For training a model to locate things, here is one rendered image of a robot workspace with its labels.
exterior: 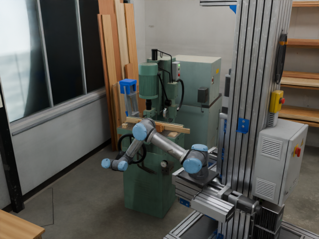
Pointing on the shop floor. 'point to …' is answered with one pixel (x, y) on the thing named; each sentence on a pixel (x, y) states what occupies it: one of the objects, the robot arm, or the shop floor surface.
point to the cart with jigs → (18, 227)
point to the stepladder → (126, 86)
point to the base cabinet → (150, 184)
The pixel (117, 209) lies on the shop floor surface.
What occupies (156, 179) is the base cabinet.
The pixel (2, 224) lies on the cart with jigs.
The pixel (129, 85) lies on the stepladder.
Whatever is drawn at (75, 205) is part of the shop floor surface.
